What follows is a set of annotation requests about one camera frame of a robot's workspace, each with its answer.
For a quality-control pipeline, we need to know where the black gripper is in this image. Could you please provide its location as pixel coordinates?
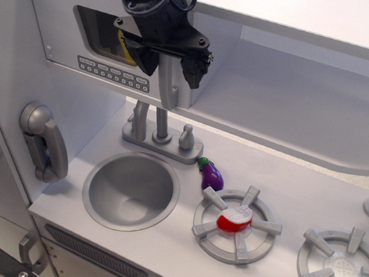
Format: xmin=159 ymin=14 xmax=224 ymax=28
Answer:
xmin=114 ymin=6 xmax=214 ymax=90

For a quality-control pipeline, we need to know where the white microwave door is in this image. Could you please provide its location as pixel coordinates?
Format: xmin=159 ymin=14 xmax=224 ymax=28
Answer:
xmin=16 ymin=0 xmax=201 ymax=111

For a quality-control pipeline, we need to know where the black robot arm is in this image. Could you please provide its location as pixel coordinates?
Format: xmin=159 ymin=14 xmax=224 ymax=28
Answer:
xmin=114 ymin=0 xmax=213 ymax=89

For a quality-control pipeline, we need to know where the yellow toy bell pepper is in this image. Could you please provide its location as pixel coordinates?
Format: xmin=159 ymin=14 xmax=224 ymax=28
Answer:
xmin=118 ymin=29 xmax=136 ymax=66

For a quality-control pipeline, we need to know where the grey toy faucet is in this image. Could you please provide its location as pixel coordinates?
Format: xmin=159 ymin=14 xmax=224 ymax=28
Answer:
xmin=122 ymin=101 xmax=203 ymax=165

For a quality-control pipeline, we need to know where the purple toy eggplant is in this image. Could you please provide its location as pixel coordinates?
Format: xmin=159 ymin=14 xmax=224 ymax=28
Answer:
xmin=197 ymin=157 xmax=224 ymax=191

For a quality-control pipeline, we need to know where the round metal sink bowl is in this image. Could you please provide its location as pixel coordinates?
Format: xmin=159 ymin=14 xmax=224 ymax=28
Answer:
xmin=82 ymin=152 xmax=181 ymax=231

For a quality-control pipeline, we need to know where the white upper shelf cabinet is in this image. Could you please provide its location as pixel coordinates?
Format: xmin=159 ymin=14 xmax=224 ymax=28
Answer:
xmin=177 ymin=0 xmax=369 ymax=176

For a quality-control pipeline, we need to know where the red white toy food slice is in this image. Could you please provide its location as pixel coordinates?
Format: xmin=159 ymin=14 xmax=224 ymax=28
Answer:
xmin=216 ymin=205 xmax=253 ymax=233

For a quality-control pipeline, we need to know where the grey left stove burner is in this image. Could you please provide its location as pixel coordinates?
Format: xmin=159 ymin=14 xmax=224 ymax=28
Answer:
xmin=192 ymin=186 xmax=282 ymax=266

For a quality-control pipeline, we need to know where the grey stove burner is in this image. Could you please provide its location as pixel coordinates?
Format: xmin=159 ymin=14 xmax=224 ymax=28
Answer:
xmin=192 ymin=186 xmax=282 ymax=266
xmin=296 ymin=227 xmax=369 ymax=277

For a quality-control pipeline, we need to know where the grey right stove burner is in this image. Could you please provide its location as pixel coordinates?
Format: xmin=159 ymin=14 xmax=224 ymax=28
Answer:
xmin=296 ymin=227 xmax=369 ymax=277

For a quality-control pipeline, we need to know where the grey oven door handle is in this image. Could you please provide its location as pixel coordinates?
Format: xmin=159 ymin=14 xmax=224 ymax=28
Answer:
xmin=18 ymin=233 xmax=47 ymax=276

